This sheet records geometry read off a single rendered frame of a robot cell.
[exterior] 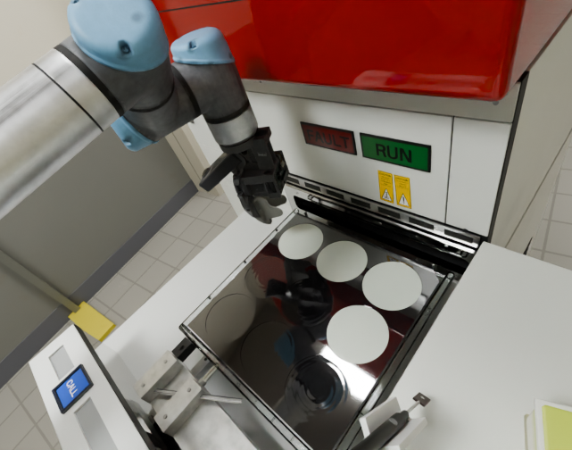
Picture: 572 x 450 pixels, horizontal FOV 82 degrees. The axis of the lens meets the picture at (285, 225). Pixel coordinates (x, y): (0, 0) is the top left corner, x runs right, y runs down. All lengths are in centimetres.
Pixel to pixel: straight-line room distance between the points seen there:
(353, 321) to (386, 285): 9
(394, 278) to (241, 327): 29
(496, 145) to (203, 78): 38
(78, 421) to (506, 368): 61
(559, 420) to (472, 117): 32
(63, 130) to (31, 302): 207
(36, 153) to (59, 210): 192
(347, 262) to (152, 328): 48
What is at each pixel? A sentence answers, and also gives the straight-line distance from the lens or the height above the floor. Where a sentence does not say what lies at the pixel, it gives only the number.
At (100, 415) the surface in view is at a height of 96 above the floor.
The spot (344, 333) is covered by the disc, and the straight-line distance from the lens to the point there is 58.
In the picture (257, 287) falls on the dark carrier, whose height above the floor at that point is 90.
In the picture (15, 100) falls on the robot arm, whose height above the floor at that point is 137.
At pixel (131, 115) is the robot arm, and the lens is 45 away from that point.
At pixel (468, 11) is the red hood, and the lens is 37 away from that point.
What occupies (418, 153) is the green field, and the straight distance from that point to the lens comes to 53.
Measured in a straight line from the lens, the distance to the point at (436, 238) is 63.
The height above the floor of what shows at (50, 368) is 96.
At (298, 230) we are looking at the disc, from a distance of 74.
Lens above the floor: 142
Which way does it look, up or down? 43 degrees down
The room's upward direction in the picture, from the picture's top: 22 degrees counter-clockwise
